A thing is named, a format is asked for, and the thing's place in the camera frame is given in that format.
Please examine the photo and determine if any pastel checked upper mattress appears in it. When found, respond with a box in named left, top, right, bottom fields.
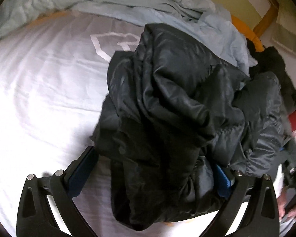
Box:
left=272, top=0, right=296, bottom=56

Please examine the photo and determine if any wooden bunk bed frame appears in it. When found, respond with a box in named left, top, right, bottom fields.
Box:
left=251, top=0, right=279, bottom=38

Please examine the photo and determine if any person right hand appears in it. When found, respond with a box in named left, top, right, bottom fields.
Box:
left=277, top=187, right=296, bottom=223

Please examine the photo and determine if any light blue duvet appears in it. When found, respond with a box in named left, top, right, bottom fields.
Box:
left=0, top=0, right=257, bottom=73

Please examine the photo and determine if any black fleece garment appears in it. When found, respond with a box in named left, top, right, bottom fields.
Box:
left=245, top=37, right=296, bottom=115

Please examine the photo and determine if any orange pillow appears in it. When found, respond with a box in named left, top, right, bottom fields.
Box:
left=231, top=15, right=265, bottom=52

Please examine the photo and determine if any black puffer down jacket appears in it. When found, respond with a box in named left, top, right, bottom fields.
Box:
left=93, top=24, right=283, bottom=231

